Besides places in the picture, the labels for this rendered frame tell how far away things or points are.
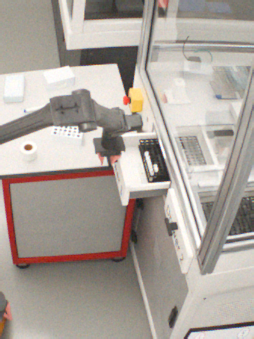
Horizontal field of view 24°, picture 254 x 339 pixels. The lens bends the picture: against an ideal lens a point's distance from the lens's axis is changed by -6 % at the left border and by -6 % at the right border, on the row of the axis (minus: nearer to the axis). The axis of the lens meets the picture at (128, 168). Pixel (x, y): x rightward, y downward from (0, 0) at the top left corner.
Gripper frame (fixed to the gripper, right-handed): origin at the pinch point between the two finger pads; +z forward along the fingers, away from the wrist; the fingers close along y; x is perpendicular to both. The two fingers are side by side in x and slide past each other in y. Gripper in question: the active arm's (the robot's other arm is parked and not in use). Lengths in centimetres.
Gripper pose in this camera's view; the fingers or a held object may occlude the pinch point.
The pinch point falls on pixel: (106, 162)
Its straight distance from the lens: 217.1
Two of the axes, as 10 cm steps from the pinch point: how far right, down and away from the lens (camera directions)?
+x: -2.0, -7.5, 6.3
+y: 9.7, -0.8, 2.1
